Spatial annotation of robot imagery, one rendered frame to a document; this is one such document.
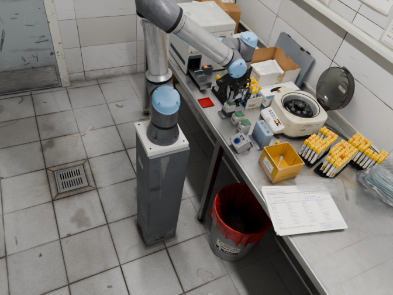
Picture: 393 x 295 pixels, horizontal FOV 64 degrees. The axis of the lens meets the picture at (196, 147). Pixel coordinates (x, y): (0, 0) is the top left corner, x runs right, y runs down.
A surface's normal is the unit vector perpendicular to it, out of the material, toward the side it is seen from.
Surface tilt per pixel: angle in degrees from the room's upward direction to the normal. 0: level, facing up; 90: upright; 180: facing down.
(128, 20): 90
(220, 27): 89
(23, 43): 90
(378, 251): 0
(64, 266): 0
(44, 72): 90
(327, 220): 1
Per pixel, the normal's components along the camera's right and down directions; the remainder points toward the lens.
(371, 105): -0.90, 0.23
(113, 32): 0.42, 0.70
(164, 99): 0.18, -0.58
